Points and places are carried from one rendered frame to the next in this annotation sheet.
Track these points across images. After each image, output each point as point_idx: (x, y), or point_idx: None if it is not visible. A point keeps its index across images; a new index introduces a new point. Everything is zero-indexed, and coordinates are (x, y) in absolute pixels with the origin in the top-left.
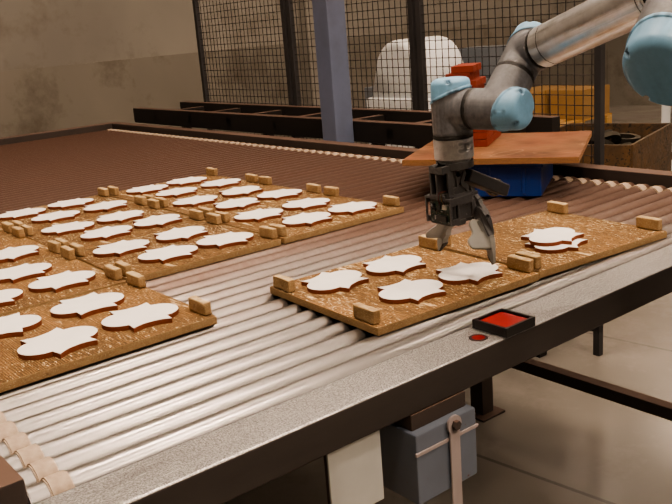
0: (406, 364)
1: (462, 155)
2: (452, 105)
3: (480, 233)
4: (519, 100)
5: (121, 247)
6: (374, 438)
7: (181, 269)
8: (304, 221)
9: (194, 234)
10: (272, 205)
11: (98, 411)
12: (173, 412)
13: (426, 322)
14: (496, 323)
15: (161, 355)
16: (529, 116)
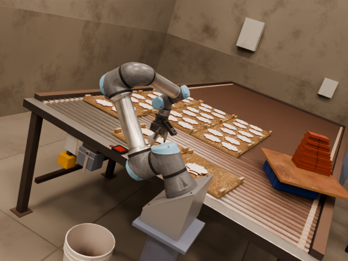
0: (94, 135)
1: (159, 113)
2: None
3: (153, 136)
4: (154, 99)
5: (173, 113)
6: (76, 139)
7: None
8: (207, 136)
9: (188, 121)
10: (230, 136)
11: (73, 106)
12: (71, 111)
13: (122, 142)
14: (116, 147)
15: (103, 114)
16: (158, 106)
